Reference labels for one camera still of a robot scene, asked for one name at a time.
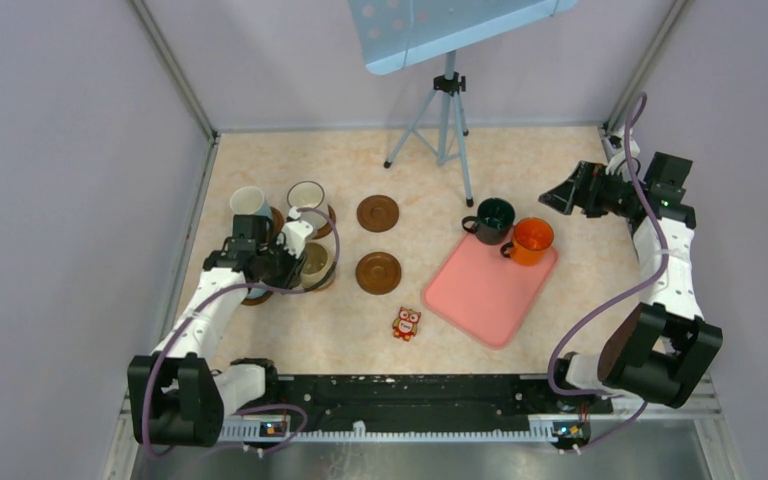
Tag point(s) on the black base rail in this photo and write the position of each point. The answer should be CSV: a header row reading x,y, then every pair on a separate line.
x,y
460,403

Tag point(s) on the dark brown coaster front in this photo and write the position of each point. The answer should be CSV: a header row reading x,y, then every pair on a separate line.
x,y
378,273

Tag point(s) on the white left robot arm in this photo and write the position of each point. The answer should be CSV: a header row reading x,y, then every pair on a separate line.
x,y
175,397

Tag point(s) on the beige mug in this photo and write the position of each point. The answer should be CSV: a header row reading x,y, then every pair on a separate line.
x,y
318,261

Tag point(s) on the dark green mug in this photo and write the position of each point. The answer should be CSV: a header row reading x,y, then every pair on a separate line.
x,y
492,221

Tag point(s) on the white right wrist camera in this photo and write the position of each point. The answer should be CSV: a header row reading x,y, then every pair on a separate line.
x,y
623,157

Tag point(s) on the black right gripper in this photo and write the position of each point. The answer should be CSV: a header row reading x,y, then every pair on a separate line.
x,y
581,190

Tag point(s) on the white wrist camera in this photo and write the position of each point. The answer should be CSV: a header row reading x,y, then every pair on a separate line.
x,y
294,234
623,157

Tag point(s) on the dark brown ridged coaster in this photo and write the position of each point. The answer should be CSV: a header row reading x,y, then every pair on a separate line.
x,y
326,227

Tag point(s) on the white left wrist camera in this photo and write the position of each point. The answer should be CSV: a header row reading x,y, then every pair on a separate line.
x,y
294,234

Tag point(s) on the cream white mug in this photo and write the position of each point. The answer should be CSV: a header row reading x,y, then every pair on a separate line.
x,y
309,194

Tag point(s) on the pink tray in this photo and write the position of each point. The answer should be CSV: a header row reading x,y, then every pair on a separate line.
x,y
484,294

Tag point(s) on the light blue mug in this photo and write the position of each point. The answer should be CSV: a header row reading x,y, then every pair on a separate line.
x,y
250,200

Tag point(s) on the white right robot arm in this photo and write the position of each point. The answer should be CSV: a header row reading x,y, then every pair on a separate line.
x,y
663,348

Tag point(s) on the grey cable duct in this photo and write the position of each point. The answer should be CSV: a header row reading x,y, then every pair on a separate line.
x,y
248,431

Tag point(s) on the blue dotted board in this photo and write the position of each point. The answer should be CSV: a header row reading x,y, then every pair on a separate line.
x,y
397,34

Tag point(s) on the red owl figure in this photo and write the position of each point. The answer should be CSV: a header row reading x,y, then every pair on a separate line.
x,y
405,325

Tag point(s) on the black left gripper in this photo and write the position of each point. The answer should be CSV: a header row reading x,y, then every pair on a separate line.
x,y
291,277

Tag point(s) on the orange mug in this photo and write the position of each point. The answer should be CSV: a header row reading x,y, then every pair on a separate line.
x,y
530,239

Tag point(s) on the dark brown wooden coaster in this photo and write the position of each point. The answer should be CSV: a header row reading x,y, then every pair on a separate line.
x,y
378,213

